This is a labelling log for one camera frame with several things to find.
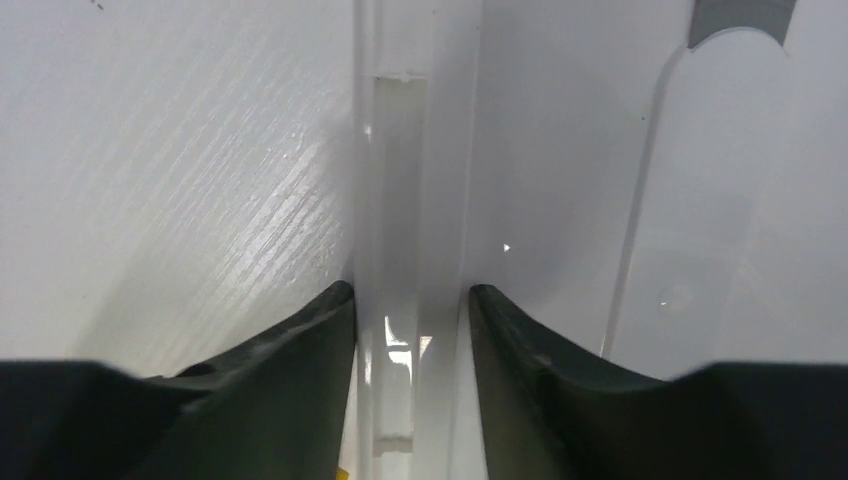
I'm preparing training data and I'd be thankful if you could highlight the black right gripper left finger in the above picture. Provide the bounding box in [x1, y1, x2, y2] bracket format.
[1, 281, 356, 479]

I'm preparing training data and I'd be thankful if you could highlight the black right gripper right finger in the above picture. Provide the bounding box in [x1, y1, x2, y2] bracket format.
[468, 284, 847, 479]

